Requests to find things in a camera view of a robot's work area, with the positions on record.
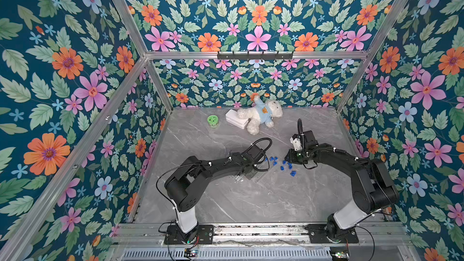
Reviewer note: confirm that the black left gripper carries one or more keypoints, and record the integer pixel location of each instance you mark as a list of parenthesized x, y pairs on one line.
[(251, 176)]

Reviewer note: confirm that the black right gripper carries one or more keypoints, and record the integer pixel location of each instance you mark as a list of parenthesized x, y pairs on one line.
[(291, 154)]

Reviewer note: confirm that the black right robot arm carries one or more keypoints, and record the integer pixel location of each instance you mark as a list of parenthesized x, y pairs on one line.
[(372, 186)]

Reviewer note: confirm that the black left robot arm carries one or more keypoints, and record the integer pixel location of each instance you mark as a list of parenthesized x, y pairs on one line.
[(188, 182)]

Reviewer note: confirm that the white box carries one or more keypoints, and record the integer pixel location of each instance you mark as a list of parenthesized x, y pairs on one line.
[(233, 118)]

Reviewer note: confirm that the white teddy bear blue hoodie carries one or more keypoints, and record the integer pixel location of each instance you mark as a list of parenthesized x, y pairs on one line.
[(263, 112)]

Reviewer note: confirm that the green lidded small jar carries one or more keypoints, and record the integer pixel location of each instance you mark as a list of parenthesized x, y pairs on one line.
[(213, 121)]

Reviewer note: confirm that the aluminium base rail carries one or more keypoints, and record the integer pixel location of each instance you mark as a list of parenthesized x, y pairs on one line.
[(267, 233)]

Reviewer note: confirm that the black hook rail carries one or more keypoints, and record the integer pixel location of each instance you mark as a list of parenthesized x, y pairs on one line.
[(260, 55)]

